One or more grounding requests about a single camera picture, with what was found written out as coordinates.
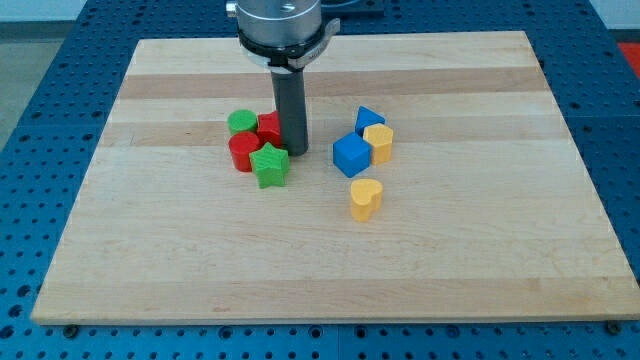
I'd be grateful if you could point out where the red angular block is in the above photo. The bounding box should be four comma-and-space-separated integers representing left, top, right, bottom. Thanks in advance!
256, 110, 282, 148

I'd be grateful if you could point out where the light wooden board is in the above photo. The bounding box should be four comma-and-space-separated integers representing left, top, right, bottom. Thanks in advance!
32, 31, 639, 325

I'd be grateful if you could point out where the green star block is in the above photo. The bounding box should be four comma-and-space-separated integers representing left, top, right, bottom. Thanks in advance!
249, 142, 290, 189

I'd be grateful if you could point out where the blue triangular block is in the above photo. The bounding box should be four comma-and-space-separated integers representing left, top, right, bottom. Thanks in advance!
354, 106, 386, 137

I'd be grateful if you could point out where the red cylinder block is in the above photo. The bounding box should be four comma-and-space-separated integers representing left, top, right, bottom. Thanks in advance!
228, 131, 261, 172

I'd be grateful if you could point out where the black screw front left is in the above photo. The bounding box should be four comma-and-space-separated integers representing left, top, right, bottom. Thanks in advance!
62, 325, 79, 339

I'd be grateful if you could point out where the green cylinder block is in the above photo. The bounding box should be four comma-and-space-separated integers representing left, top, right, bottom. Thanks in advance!
227, 109, 258, 135

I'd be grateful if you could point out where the black screw front right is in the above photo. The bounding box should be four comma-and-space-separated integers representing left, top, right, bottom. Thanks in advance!
605, 321, 622, 336

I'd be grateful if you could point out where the yellow heart block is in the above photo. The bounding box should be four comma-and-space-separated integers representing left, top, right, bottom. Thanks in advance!
350, 178, 384, 222

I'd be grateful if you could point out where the black screw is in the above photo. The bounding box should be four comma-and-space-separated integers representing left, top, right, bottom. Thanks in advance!
605, 321, 622, 336
62, 325, 79, 339

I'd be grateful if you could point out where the blue cube block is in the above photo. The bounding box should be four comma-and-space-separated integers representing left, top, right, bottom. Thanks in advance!
332, 132, 371, 178

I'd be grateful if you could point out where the yellow hexagon block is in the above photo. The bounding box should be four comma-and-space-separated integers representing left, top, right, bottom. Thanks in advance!
363, 124, 394, 165

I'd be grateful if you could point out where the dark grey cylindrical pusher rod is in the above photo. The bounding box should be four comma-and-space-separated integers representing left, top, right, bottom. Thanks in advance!
271, 71, 309, 156

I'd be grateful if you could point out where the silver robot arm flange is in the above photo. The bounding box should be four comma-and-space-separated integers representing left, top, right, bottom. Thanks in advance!
225, 0, 341, 74

